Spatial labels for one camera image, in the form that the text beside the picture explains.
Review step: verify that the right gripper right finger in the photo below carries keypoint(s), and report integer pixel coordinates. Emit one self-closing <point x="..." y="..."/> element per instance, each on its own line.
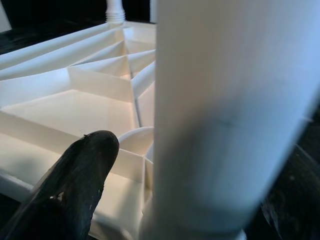
<point x="295" y="200"/>

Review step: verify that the black plastic table cover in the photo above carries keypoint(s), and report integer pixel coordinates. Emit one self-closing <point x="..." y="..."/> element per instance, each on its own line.
<point x="37" y="32"/>

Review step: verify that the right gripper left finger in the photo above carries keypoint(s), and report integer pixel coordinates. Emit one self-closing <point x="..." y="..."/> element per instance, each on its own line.
<point x="72" y="185"/>

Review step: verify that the white plastic children table top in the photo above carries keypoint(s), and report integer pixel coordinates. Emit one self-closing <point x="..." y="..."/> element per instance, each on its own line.
<point x="62" y="112"/>

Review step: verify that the white plastic table leg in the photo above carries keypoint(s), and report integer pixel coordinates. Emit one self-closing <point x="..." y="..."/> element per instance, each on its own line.
<point x="115" y="10"/>
<point x="225" y="100"/>

